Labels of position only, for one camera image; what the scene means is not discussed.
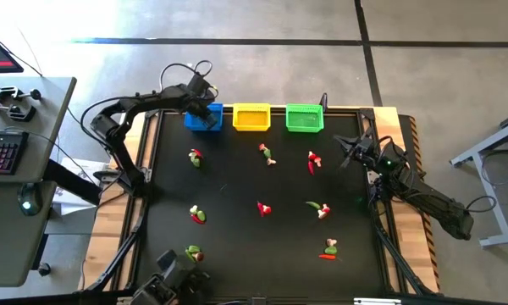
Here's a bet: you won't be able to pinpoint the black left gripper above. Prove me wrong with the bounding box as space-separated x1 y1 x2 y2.
185 86 219 130

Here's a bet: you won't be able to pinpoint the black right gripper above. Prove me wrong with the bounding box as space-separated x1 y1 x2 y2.
333 135 380 171

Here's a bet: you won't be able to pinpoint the blue plastic basket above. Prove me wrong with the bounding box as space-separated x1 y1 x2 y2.
183 102 224 132

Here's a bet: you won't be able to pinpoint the yellow plastic basket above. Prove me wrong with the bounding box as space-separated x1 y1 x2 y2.
232 103 272 132

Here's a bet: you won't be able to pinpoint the green plastic basket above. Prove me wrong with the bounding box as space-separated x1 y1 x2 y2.
285 103 325 133

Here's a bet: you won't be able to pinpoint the black yellow hazard tape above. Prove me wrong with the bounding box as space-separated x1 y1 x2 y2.
407 114 438 293

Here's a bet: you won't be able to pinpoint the black table mat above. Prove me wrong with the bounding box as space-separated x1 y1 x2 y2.
135 110 386 297

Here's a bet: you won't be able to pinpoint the black boxy robot device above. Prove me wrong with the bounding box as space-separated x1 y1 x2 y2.
129 248 215 305

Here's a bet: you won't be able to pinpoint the black desk support beam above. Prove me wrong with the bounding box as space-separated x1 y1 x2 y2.
41 158 105 207

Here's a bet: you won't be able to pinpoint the white paper sheets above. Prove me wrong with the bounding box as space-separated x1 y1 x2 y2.
52 157 111 217

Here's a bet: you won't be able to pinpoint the black desk clamp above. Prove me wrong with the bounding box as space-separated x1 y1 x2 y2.
0 84 42 103
0 100 38 123

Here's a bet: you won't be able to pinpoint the black computer mouse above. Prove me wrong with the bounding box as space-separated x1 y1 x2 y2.
17 181 43 217

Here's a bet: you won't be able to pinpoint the black backlit keyboard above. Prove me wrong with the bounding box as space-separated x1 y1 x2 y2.
0 130 30 176

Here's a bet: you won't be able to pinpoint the grey office desk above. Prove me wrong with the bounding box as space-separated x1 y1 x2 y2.
0 75 78 289

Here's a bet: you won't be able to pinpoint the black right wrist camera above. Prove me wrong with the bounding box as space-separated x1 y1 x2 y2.
355 137 374 156

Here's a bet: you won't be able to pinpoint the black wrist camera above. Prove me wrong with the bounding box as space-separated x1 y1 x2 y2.
355 137 374 156
189 72 213 97

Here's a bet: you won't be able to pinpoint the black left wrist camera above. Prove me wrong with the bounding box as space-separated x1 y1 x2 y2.
189 72 213 97

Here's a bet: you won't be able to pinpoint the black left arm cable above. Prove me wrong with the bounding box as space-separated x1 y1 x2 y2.
159 60 215 92

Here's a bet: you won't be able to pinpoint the black aluminium rig frame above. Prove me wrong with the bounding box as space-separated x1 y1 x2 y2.
78 105 441 305

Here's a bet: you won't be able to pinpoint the silver metal bracket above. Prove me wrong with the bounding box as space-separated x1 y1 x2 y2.
353 297 403 305

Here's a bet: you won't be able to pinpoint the grey metal table frame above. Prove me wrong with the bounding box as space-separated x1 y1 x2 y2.
450 105 508 250

